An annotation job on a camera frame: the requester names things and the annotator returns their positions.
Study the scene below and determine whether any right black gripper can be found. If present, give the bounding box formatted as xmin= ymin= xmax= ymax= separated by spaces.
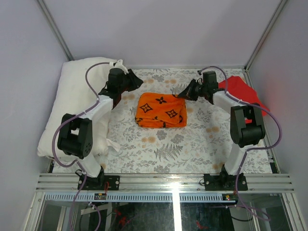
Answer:
xmin=178 ymin=79 xmax=207 ymax=102

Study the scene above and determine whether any orange patterned pillowcase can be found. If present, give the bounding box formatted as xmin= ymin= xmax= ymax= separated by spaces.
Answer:
xmin=135 ymin=92 xmax=187 ymax=128

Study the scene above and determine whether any white pillow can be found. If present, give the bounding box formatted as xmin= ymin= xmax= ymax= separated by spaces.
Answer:
xmin=37 ymin=57 xmax=116 ymax=157

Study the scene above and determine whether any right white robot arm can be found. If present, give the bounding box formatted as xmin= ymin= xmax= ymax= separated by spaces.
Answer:
xmin=178 ymin=71 xmax=266 ymax=190

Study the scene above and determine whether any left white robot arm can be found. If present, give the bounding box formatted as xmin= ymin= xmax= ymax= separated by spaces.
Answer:
xmin=52 ymin=67 xmax=143 ymax=190

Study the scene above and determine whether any red folded cloth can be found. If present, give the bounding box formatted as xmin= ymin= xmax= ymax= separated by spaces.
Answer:
xmin=218 ymin=76 xmax=269 ymax=111

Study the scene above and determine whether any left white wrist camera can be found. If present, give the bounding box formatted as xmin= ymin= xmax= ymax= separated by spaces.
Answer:
xmin=109 ymin=59 xmax=128 ymax=74

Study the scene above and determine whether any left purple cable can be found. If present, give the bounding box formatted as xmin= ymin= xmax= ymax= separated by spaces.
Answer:
xmin=51 ymin=62 xmax=114 ymax=231

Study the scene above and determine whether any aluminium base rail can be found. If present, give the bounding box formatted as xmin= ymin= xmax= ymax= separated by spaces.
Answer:
xmin=36 ymin=173 xmax=293 ymax=203

